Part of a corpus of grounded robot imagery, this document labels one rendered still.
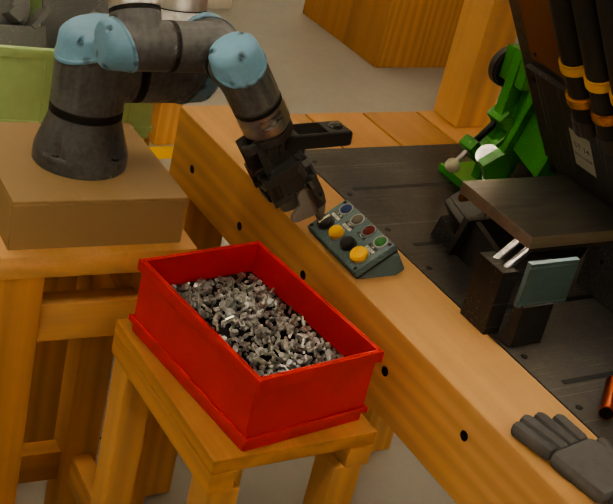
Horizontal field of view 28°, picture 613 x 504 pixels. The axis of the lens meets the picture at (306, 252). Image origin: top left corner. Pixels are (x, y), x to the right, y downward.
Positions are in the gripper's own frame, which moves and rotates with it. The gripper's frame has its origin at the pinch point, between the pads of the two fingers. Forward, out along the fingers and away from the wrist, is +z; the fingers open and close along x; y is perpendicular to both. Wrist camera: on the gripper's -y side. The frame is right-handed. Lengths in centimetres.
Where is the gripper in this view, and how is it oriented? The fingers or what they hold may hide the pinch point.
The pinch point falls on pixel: (320, 210)
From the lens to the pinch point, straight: 197.4
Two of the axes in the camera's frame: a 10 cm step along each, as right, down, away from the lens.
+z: 3.1, 6.6, 6.8
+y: -8.2, 5.6, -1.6
